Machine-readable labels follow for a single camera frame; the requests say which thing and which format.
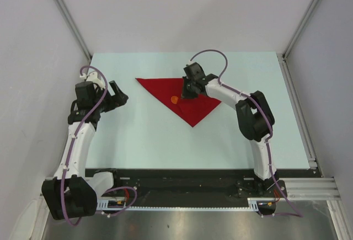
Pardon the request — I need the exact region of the orange plastic spoon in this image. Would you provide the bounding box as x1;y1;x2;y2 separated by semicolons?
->
170;95;183;114

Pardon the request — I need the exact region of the red cloth napkin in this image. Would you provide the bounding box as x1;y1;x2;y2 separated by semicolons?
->
136;78;221;127

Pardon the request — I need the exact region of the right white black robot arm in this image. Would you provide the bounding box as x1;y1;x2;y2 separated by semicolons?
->
181;62;278;196

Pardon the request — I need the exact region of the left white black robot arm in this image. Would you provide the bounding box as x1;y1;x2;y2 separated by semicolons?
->
41;81;128;220

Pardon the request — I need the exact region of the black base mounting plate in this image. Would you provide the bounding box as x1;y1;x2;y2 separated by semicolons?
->
84;168;322;207

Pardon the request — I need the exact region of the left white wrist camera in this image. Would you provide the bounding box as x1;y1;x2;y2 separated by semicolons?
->
80;71;106;89

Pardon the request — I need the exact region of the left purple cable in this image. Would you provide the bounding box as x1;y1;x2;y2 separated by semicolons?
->
61;66;138;226

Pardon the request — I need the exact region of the purple cable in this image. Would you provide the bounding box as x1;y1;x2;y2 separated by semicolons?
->
190;49;303;218
61;66;138;226

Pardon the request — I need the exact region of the right side aluminium rail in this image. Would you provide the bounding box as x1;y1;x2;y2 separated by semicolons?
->
277;54;319;169

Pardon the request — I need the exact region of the aluminium rail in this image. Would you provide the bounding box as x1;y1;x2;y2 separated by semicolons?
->
277;54;319;169
38;177;339;199

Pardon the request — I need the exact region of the left aluminium frame post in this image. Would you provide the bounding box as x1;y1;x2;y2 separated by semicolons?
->
53;0;93;63

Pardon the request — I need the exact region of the aluminium frame post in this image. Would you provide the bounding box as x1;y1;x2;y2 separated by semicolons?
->
53;0;93;63
282;0;321;60

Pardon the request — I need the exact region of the right aluminium frame post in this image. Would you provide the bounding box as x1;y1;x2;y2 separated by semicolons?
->
282;0;321;60

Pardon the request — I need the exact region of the white slotted cable duct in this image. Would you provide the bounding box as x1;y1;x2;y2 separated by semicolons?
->
96;198;275;213

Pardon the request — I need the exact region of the front aluminium rail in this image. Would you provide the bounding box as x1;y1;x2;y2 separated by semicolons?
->
38;177;339;199

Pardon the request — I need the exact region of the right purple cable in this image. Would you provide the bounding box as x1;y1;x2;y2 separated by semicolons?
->
190;49;303;218

